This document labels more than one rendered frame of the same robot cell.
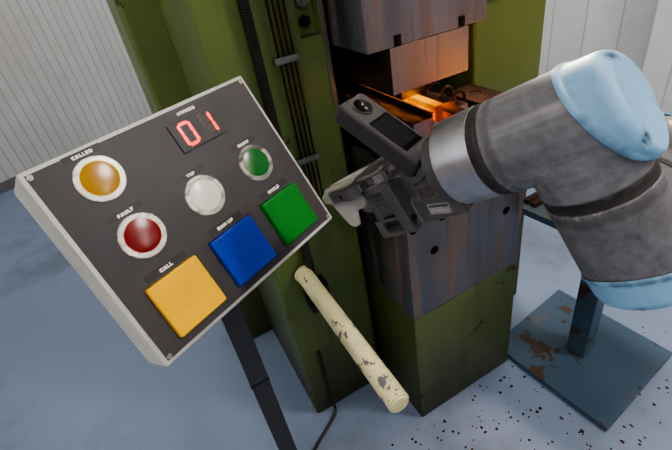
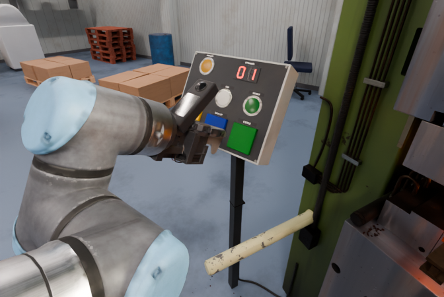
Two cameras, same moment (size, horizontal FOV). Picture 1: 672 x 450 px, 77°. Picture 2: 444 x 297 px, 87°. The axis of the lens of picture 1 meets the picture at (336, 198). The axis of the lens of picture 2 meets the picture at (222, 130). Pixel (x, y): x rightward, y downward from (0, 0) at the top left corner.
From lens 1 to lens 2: 0.67 m
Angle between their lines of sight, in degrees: 72
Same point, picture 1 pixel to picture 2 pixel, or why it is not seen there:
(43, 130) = not seen: hidden behind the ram
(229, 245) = (210, 120)
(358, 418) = not seen: outside the picture
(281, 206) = (239, 131)
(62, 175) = (201, 58)
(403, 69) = (429, 151)
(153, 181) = (216, 78)
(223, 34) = (347, 45)
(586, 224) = not seen: hidden behind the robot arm
